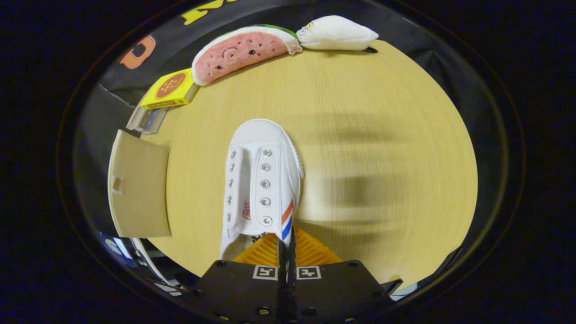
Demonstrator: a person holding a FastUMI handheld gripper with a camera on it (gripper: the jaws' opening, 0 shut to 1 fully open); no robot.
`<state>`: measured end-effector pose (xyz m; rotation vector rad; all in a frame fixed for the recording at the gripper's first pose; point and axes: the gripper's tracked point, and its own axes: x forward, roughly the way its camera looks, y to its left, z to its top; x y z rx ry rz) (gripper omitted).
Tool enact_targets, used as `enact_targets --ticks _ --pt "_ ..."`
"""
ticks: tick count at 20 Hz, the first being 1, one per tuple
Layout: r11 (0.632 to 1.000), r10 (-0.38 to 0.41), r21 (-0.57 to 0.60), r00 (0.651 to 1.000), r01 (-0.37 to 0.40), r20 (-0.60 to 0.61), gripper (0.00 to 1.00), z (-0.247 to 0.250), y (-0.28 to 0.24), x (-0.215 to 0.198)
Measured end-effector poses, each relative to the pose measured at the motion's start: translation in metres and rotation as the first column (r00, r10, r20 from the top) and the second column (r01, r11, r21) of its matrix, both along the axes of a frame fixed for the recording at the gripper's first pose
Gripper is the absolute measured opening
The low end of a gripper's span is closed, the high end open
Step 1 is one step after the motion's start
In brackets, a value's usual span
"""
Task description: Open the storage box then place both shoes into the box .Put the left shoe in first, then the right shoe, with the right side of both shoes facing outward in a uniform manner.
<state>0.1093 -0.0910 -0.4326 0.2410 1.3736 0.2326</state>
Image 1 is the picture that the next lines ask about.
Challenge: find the blue book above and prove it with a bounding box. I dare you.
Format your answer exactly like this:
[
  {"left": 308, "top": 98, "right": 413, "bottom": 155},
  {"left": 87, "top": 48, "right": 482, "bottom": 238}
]
[{"left": 143, "top": 107, "right": 170, "bottom": 135}]

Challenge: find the white canvas shoe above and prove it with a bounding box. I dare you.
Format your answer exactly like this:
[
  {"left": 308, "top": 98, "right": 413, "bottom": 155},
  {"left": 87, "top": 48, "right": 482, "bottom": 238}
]
[{"left": 220, "top": 118, "right": 305, "bottom": 261}]

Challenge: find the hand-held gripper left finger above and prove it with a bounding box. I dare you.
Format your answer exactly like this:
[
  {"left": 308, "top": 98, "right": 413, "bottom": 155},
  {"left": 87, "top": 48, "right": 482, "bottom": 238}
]
[{"left": 191, "top": 227, "right": 292, "bottom": 324}]

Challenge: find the white plastic panel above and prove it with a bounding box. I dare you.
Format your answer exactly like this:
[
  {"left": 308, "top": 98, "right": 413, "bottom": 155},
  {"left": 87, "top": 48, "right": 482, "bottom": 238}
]
[{"left": 130, "top": 238, "right": 180, "bottom": 288}]

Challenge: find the yellow book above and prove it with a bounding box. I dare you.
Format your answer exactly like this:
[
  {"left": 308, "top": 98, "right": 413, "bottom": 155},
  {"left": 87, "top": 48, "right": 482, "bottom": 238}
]
[{"left": 139, "top": 68, "right": 200, "bottom": 110}]

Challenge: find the white plush toy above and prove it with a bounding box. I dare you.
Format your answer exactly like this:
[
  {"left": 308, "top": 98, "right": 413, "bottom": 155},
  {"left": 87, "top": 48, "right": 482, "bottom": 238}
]
[{"left": 296, "top": 15, "right": 379, "bottom": 51}]

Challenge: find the beige book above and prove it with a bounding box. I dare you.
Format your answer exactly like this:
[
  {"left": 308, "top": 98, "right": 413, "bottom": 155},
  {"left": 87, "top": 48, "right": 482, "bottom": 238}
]
[{"left": 126, "top": 106, "right": 149, "bottom": 132}]

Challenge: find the lit display screen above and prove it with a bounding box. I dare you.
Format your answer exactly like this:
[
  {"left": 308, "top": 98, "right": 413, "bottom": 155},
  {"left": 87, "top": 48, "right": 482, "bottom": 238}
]
[{"left": 103, "top": 236, "right": 133, "bottom": 261}]

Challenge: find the cream fabric storage box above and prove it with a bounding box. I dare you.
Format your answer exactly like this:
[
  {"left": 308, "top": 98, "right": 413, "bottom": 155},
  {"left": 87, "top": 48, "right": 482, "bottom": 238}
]
[{"left": 108, "top": 129, "right": 172, "bottom": 239}]

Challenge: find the watermelon slice plush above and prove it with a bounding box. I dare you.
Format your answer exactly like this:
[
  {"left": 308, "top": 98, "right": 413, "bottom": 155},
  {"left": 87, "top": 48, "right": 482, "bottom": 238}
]
[{"left": 191, "top": 25, "right": 303, "bottom": 86}]

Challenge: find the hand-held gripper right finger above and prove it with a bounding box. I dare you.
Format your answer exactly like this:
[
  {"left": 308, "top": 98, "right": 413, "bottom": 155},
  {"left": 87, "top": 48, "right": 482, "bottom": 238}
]
[{"left": 288, "top": 226, "right": 394, "bottom": 324}]

